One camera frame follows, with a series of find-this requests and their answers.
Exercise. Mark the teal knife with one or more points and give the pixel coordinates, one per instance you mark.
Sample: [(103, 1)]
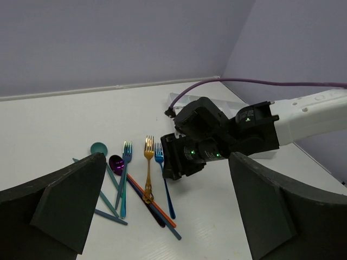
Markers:
[(108, 204)]

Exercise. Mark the rainbow iridescent fork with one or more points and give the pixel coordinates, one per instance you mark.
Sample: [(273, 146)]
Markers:
[(121, 195)]

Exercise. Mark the ornate gold fork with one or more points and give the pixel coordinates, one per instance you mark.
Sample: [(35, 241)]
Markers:
[(148, 154)]

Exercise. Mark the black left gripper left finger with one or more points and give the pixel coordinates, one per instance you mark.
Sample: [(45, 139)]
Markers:
[(49, 217)]

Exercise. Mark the shiny blue fork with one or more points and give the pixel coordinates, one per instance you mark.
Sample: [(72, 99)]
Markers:
[(159, 158)]

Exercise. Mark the white cutlery tray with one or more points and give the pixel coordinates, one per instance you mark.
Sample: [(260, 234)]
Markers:
[(230, 109)]

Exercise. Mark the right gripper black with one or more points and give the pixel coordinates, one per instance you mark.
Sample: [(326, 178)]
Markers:
[(202, 135)]

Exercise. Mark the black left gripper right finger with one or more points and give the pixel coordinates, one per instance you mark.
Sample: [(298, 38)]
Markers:
[(284, 218)]

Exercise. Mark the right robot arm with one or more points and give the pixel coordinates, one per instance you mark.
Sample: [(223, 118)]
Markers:
[(267, 126)]

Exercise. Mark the purple iridescent spoon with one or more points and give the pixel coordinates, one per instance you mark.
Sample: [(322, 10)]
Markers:
[(117, 164)]

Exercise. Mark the blue knife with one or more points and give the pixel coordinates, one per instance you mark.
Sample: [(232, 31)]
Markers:
[(109, 217)]

